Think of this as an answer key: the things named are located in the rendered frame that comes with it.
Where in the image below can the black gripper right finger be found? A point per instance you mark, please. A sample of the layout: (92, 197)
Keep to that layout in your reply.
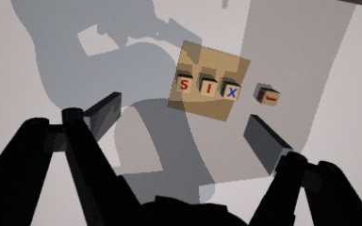
(331, 198)

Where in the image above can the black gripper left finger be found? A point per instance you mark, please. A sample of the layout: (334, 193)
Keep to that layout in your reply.
(106, 199)

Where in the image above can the tan letter block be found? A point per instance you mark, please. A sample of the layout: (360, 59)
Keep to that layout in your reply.
(230, 90)
(267, 96)
(208, 86)
(184, 82)

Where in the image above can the tan flat mat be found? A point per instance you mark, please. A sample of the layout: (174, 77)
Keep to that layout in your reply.
(201, 62)

